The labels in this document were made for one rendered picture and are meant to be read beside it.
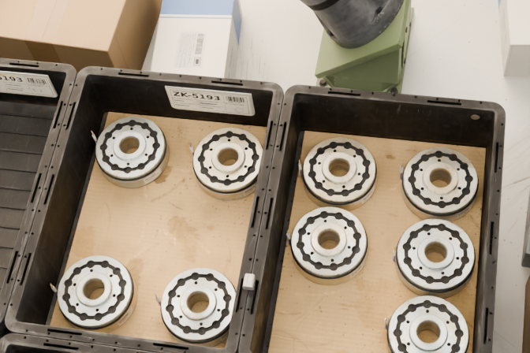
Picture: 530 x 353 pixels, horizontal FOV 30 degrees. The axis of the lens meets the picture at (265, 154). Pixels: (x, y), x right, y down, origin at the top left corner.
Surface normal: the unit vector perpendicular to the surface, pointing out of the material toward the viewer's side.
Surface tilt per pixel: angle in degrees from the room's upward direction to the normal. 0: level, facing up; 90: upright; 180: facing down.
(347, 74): 90
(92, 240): 0
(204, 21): 0
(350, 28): 73
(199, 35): 0
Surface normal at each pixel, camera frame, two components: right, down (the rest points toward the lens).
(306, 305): -0.09, -0.47
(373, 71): -0.19, 0.87
